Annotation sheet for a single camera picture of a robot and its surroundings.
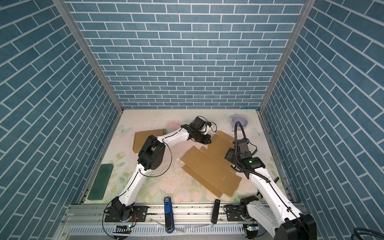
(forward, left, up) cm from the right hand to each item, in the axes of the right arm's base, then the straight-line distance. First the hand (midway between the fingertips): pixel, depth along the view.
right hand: (229, 152), depth 83 cm
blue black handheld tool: (-34, +29, -11) cm, 46 cm away
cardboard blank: (-2, +10, -16) cm, 19 cm away
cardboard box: (+13, +59, -10) cm, 61 cm away
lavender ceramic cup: (+32, -12, -7) cm, 35 cm away
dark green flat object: (-20, +71, -10) cm, 75 cm away
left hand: (+13, +10, -10) cm, 19 cm away
